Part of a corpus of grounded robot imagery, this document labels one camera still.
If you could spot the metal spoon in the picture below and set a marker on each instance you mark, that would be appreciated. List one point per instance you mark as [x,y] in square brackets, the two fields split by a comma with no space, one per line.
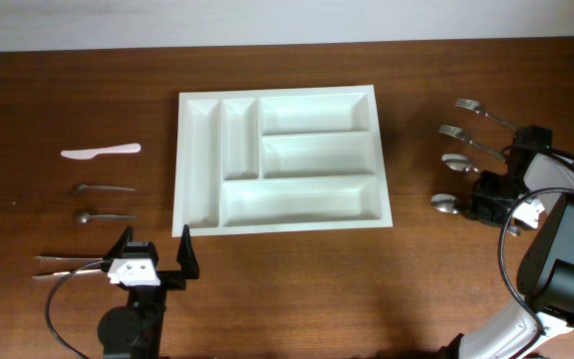
[460,163]
[485,209]

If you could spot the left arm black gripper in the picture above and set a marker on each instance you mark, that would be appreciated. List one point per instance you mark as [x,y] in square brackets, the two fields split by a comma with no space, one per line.
[174,279]

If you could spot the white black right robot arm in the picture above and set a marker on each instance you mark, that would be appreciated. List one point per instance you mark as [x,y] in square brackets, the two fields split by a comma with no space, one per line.
[535,193]

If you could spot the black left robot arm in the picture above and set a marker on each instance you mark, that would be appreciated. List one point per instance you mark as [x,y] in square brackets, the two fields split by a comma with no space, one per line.
[134,329]

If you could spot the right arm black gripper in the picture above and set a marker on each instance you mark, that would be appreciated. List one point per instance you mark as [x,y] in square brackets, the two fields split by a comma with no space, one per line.
[477,210]

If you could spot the white plastic cutlery tray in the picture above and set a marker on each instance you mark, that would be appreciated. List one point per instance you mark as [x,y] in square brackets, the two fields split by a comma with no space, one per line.
[279,160]

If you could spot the small metal teaspoon left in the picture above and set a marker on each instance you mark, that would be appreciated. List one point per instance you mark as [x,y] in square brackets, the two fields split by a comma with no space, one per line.
[82,217]

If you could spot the white plastic knife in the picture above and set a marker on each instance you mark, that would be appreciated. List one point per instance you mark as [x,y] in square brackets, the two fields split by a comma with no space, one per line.
[88,154]

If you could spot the small metal fork left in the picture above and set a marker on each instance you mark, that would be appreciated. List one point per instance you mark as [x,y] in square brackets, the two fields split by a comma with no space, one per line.
[81,187]

